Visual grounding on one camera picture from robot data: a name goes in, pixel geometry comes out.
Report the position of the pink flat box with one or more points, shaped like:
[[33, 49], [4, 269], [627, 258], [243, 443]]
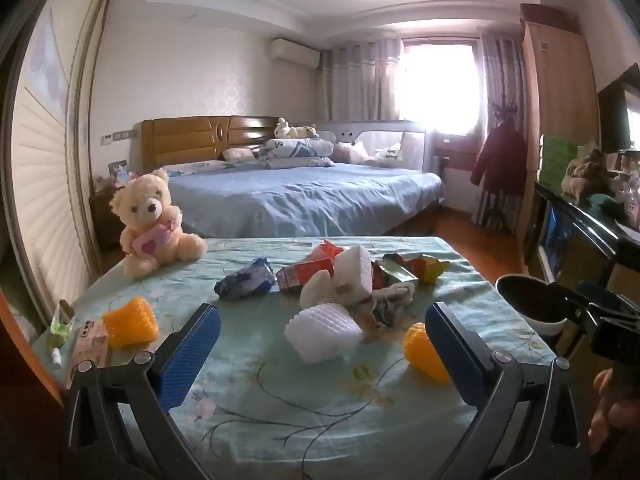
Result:
[[92, 350]]

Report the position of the red carton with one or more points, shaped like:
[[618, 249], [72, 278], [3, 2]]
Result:
[[300, 276]]

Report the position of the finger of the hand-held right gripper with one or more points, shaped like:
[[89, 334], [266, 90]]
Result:
[[570, 302]]

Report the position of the coat rack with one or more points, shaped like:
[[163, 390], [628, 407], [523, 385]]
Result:
[[502, 110]]

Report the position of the yellow snack wrapper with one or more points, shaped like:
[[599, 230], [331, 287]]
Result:
[[434, 269]]

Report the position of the white foam block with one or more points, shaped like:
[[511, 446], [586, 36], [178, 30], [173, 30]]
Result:
[[354, 270]]

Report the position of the printed pillow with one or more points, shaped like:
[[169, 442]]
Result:
[[241, 155]]

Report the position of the blue snack wrapper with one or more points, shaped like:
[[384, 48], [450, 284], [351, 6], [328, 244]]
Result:
[[245, 280]]

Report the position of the brown plush toy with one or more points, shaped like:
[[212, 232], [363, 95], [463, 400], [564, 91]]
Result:
[[587, 170]]

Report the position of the cream plush toy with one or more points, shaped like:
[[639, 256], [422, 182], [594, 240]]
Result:
[[305, 131]]

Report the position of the white foam piece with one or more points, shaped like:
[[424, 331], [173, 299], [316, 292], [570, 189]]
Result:
[[317, 292]]

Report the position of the bright window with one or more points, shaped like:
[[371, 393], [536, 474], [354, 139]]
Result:
[[440, 87]]

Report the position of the grey curtain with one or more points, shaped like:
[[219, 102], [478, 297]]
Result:
[[502, 75], [360, 80]]

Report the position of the yellow toy corn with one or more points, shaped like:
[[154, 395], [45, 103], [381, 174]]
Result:
[[131, 322]]

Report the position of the photo frame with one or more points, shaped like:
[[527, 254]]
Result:
[[117, 171]]

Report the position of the wooden nightstand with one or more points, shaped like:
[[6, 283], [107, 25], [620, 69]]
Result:
[[105, 220]]

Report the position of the wooden headboard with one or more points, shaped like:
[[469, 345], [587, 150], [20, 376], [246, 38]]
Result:
[[190, 142]]

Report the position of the desk under window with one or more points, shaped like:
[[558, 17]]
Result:
[[455, 152]]

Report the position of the black bin with white rim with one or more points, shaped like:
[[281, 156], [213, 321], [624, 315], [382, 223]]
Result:
[[525, 300]]

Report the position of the white foam fruit net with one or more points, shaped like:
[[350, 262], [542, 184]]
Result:
[[320, 332]]

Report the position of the bed with blue sheet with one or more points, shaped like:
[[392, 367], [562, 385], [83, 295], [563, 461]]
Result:
[[310, 197]]

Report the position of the white plush toy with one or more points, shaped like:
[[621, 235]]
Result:
[[282, 129]]

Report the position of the red and white plastic bag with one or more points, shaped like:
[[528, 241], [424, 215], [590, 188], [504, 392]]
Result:
[[325, 251]]

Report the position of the grey bed guard rail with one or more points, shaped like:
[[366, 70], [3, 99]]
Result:
[[395, 132]]

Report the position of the white air conditioner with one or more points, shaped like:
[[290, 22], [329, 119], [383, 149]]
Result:
[[294, 52]]

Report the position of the black cabinet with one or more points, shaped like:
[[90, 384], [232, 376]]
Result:
[[590, 230]]

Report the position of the wooden wardrobe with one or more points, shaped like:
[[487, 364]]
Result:
[[560, 85]]

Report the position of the patterned crumpled wrapper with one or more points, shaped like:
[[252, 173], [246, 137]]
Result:
[[392, 307]]

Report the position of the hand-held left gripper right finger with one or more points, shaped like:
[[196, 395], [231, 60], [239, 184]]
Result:
[[452, 355]]

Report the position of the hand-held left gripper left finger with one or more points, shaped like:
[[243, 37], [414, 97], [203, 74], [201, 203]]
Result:
[[192, 350]]

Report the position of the black television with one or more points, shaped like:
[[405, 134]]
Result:
[[620, 110]]

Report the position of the green candy wrapper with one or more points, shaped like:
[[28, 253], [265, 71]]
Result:
[[61, 322]]

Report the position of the teal floral tablecloth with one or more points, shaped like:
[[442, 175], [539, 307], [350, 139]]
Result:
[[310, 410]]

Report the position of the person's right hand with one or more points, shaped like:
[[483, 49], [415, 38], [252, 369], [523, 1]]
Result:
[[617, 395]]

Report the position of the pink plush toy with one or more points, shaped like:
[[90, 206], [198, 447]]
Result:
[[350, 152]]

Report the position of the folded blue white quilt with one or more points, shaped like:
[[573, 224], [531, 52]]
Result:
[[297, 152]]

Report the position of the cream teddy bear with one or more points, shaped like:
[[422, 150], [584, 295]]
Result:
[[150, 220]]

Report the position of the wall switch panel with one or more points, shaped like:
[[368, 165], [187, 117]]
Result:
[[120, 136]]

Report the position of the dark red coat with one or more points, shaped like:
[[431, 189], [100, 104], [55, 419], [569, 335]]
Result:
[[500, 160]]

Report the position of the yellow foam net right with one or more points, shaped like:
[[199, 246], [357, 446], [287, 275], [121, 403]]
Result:
[[425, 352]]

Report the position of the stack of green boxes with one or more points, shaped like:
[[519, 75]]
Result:
[[557, 160]]

